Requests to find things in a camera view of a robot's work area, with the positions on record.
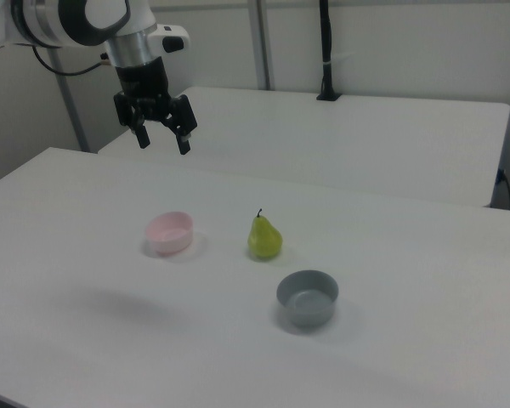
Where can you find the pink bowl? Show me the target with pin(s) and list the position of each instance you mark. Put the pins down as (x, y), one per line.
(170, 244)

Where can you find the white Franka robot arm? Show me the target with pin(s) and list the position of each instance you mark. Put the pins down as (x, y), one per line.
(47, 21)

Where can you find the green pear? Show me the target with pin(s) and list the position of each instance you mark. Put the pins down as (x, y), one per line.
(264, 242)

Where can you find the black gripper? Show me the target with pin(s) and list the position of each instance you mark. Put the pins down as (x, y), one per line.
(142, 83)

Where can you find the grey partition post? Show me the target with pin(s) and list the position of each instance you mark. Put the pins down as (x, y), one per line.
(70, 110)
(261, 42)

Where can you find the grey bowl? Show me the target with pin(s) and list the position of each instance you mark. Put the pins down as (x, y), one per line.
(308, 312)

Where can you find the black camera pole with clamp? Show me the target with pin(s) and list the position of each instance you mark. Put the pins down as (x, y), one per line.
(326, 42)

